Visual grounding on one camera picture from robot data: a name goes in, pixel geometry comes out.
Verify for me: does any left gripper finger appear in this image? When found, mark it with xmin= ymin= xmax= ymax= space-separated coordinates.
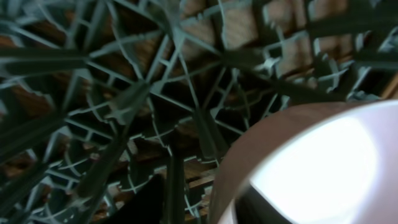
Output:
xmin=104 ymin=174 xmax=165 ymax=224

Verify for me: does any grey plastic dish rack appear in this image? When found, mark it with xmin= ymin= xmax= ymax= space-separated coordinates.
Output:
xmin=1 ymin=1 xmax=397 ymax=223

